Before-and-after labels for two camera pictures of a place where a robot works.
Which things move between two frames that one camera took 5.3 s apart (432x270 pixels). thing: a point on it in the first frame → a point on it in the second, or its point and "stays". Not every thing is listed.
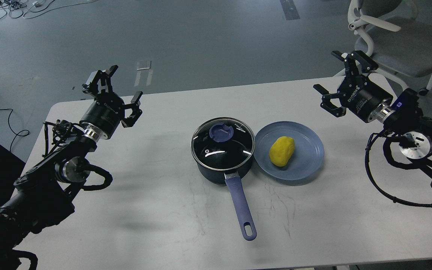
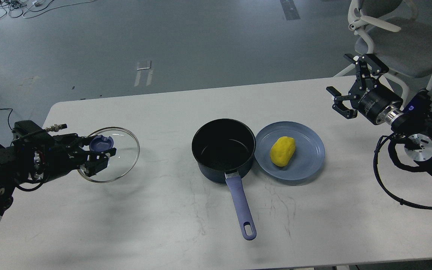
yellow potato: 281,150 stays
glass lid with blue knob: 222,143 → 126,155
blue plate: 308,153 stays
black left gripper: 102,118 → 56,155
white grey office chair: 399,44 stays
